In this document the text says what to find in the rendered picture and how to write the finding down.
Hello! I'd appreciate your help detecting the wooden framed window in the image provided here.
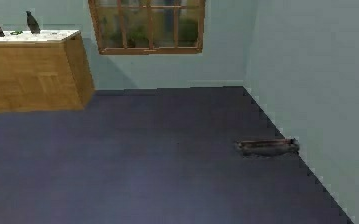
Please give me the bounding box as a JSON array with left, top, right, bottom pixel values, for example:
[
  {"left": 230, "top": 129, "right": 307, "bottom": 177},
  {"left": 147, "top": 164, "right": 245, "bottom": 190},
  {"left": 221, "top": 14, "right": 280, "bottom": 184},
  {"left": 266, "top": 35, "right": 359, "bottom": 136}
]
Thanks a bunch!
[{"left": 87, "top": 0, "right": 207, "bottom": 56}]

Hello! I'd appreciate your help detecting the dark brown baseball bat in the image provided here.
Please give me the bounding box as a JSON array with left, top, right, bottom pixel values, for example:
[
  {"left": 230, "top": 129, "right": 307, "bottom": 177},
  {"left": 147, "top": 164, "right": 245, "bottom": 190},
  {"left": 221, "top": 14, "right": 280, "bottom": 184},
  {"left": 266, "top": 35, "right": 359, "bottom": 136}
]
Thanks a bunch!
[{"left": 234, "top": 138, "right": 301, "bottom": 158}]

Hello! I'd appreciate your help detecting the wooden counter with white top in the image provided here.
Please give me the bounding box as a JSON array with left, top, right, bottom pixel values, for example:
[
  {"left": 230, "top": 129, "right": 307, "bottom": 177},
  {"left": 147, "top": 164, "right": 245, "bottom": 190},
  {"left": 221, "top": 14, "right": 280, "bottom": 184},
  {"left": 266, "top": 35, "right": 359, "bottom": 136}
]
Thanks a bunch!
[{"left": 0, "top": 29, "right": 96, "bottom": 113}]

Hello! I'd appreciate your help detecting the dark grey bottle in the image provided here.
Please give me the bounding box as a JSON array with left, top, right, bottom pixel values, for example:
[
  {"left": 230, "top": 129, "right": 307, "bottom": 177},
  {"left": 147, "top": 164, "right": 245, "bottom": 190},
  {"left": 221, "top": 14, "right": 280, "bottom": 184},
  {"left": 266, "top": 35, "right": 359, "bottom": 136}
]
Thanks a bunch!
[{"left": 25, "top": 10, "right": 42, "bottom": 35}]

